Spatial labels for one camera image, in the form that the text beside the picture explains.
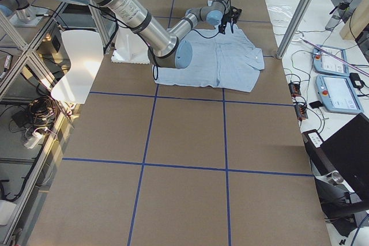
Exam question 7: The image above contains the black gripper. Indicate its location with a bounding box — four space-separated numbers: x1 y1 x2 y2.
219 7 234 33

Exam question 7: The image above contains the light blue button-up shirt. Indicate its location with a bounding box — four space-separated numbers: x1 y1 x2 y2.
155 25 265 92

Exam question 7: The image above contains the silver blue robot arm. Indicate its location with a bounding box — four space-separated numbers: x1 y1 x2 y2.
60 0 232 69

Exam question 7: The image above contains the upper blue teach pendant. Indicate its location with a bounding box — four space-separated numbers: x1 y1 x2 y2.
312 45 349 77

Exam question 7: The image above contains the blue teach pendant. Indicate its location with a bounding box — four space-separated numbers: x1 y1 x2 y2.
312 45 349 77
315 74 364 115

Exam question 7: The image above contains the lower blue teach pendant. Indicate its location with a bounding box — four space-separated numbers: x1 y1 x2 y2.
315 74 364 115

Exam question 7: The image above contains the white plastic chair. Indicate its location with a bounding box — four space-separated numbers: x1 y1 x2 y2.
51 29 104 104

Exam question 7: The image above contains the black monitor with label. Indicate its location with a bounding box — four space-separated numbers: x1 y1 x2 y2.
302 112 369 198

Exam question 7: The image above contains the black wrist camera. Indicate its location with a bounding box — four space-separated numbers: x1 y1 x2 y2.
231 7 242 22

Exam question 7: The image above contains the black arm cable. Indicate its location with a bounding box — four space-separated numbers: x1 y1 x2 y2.
152 6 240 81

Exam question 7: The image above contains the grey aluminium frame post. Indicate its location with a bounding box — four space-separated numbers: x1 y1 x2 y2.
276 0 312 59

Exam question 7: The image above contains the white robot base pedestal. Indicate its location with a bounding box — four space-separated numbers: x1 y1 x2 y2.
112 27 150 65

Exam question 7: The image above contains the bundle of floor cables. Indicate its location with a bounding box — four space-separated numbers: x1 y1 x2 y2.
11 97 76 137

